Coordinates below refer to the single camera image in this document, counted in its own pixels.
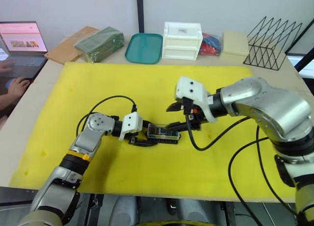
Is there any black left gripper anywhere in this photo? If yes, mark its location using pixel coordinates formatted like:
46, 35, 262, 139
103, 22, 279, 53
129, 119, 160, 148

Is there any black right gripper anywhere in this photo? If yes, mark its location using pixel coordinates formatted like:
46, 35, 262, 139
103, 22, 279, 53
166, 100, 209, 132

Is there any clear plastic fuse box cover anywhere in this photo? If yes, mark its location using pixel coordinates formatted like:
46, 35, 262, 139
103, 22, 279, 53
148, 123, 181, 138

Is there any black fuse box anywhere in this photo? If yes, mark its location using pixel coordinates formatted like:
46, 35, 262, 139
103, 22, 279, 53
146, 124, 183, 146

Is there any white plastic drawer box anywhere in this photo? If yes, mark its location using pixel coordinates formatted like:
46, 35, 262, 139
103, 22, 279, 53
161, 21, 204, 61

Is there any beige plastic box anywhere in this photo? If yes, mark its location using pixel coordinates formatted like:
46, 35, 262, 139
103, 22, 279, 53
219, 30, 250, 63

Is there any person right hand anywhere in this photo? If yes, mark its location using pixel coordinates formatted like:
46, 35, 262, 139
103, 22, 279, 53
7, 76, 32, 99

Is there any person left hand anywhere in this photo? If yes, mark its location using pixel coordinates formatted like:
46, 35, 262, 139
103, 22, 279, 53
0, 60, 13, 74

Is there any yellow foam mat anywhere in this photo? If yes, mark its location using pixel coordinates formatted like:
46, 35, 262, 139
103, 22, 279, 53
8, 61, 299, 203

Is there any grey rounded shape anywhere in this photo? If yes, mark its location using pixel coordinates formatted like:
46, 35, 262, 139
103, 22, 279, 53
178, 201, 205, 224
115, 195, 138, 224

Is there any teal plastic tray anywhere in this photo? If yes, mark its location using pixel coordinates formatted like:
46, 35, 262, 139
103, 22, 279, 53
125, 33, 163, 65

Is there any red and blue bag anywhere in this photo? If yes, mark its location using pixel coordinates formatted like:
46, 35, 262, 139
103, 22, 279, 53
198, 32, 224, 57

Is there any green wrapped package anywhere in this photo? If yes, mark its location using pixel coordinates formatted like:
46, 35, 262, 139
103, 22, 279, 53
74, 26, 125, 63

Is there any black vertical pole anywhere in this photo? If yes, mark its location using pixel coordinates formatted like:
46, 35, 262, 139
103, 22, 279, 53
136, 0, 145, 33

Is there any wooden board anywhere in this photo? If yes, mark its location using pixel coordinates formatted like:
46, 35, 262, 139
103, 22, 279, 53
44, 26, 101, 64

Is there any black slanted bar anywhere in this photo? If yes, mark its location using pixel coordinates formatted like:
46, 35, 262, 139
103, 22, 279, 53
285, 21, 314, 54

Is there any open laptop computer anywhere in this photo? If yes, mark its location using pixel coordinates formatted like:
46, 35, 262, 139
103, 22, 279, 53
0, 21, 49, 80

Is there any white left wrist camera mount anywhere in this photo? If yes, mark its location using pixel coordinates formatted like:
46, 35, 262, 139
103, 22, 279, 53
119, 112, 144, 141

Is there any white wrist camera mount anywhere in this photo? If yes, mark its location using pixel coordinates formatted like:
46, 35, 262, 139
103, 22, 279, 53
173, 75, 219, 124
119, 112, 144, 141

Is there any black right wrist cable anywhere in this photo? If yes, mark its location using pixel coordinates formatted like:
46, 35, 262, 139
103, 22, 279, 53
183, 97, 251, 152

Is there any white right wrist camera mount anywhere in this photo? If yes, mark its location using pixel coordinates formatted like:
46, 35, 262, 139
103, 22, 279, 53
173, 75, 219, 124

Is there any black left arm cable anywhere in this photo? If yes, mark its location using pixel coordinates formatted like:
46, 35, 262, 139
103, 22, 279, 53
76, 95, 138, 138

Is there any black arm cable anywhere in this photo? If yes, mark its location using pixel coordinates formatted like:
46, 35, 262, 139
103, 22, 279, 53
256, 124, 299, 216
76, 95, 138, 138
227, 136, 273, 226

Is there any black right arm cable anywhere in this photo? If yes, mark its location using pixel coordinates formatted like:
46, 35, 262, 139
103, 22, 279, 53
227, 136, 273, 226
256, 124, 299, 216

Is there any black wire rack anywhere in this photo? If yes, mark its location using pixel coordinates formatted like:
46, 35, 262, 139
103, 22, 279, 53
243, 16, 303, 72

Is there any black table rail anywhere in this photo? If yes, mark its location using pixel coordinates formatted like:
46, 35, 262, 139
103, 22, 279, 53
0, 186, 39, 207

